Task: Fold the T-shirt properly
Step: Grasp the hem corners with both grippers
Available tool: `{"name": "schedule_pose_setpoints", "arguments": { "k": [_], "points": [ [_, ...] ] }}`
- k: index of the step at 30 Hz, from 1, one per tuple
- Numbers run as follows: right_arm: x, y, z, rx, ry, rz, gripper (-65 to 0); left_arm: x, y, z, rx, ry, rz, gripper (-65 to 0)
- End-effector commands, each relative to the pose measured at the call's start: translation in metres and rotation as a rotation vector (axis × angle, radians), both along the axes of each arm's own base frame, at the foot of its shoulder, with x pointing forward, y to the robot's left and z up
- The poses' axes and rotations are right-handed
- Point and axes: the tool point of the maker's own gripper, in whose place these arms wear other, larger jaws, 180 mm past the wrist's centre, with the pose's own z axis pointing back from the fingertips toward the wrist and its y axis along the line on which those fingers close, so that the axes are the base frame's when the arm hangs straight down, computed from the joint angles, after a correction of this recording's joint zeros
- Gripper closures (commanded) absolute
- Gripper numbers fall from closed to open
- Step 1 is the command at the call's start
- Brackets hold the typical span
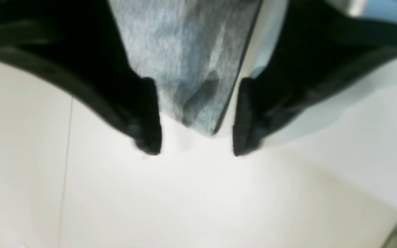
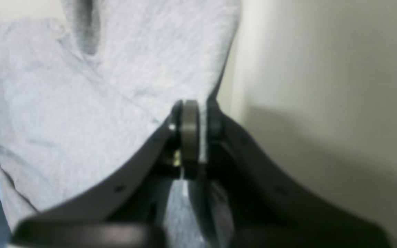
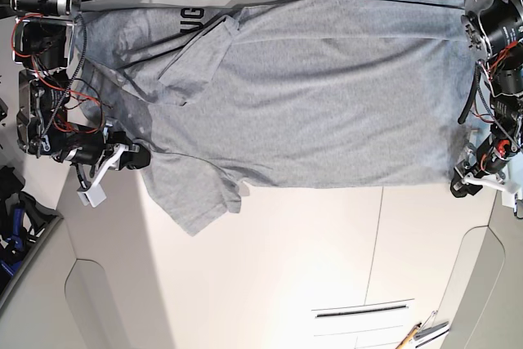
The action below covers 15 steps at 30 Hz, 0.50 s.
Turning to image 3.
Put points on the grey T-shirt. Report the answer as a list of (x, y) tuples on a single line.
[(299, 93)]

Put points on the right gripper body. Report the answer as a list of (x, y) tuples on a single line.
[(111, 138)]

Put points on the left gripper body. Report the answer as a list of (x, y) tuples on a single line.
[(490, 158)]

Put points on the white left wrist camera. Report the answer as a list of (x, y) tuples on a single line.
[(511, 192)]

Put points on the blue black tools in bin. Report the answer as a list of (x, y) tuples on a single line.
[(23, 220)]

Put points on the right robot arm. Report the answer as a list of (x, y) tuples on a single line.
[(50, 41)]

